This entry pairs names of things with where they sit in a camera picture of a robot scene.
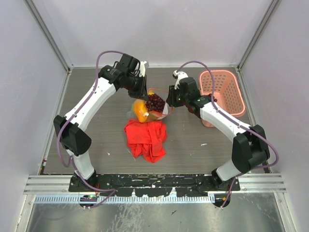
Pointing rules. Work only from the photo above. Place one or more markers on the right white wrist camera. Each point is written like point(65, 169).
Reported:
point(178, 75)

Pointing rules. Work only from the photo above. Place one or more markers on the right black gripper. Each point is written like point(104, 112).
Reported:
point(171, 100)

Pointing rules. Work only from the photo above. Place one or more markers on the clear zip bag orange zipper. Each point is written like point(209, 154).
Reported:
point(153, 115)

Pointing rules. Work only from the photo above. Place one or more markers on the red crumpled cloth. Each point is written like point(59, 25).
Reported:
point(146, 139)

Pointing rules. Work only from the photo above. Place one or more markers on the orange mango toy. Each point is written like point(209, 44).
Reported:
point(140, 110)

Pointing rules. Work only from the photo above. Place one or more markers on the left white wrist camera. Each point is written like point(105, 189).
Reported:
point(142, 69)

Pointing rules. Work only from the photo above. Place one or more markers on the dark purple grapes toy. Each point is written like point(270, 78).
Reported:
point(155, 103)

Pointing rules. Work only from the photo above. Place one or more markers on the slotted cable duct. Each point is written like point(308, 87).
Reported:
point(79, 198)

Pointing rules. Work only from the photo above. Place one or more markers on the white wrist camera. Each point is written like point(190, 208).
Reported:
point(142, 69)
point(178, 75)

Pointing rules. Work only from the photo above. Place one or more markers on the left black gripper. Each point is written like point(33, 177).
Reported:
point(141, 93)

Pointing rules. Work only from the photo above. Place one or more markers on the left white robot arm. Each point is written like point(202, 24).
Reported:
point(72, 142)

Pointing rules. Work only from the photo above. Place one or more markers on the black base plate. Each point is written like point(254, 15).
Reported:
point(155, 185)

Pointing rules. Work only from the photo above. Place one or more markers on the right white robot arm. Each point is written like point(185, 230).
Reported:
point(249, 145)

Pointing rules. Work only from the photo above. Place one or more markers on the pink plastic basket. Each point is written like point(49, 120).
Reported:
point(227, 93)

